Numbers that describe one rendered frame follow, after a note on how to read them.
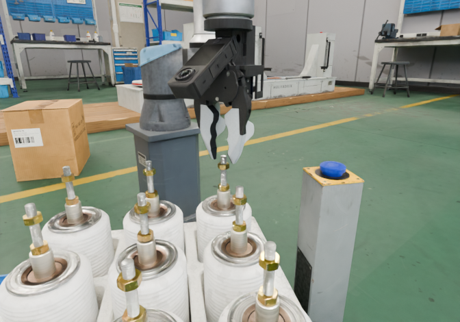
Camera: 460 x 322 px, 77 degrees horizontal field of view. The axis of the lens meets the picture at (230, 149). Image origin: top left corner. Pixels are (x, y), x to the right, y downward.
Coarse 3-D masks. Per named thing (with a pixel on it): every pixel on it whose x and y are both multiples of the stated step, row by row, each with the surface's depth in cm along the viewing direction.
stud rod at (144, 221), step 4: (140, 196) 33; (144, 196) 34; (140, 200) 33; (144, 200) 34; (140, 204) 34; (144, 204) 34; (140, 216) 34; (144, 216) 34; (140, 220) 34; (144, 220) 34; (148, 220) 35; (140, 224) 35; (144, 224) 34; (148, 224) 35; (140, 228) 35; (144, 228) 35; (148, 228) 35; (144, 232) 35; (148, 232) 35
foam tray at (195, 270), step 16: (192, 224) 57; (256, 224) 57; (112, 240) 53; (192, 240) 52; (192, 256) 48; (192, 272) 44; (96, 288) 42; (192, 288) 41; (288, 288) 41; (192, 304) 38; (0, 320) 36; (112, 320) 37; (192, 320) 36
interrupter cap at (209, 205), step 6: (210, 198) 52; (216, 198) 52; (204, 204) 49; (210, 204) 50; (216, 204) 50; (234, 204) 50; (204, 210) 48; (210, 210) 48; (216, 210) 47; (222, 210) 48; (228, 210) 48; (234, 210) 48; (222, 216) 46; (228, 216) 46
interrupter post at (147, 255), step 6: (138, 240) 35; (150, 240) 35; (138, 246) 35; (144, 246) 35; (150, 246) 35; (138, 252) 35; (144, 252) 35; (150, 252) 35; (156, 252) 36; (138, 258) 36; (144, 258) 35; (150, 258) 35; (156, 258) 36; (144, 264) 35
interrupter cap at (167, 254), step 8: (160, 240) 39; (128, 248) 38; (136, 248) 38; (160, 248) 38; (168, 248) 38; (176, 248) 38; (120, 256) 36; (128, 256) 36; (136, 256) 37; (160, 256) 37; (168, 256) 36; (176, 256) 36; (120, 264) 35; (136, 264) 35; (152, 264) 35; (160, 264) 35; (168, 264) 35; (144, 272) 34; (152, 272) 34; (160, 272) 34; (144, 280) 33
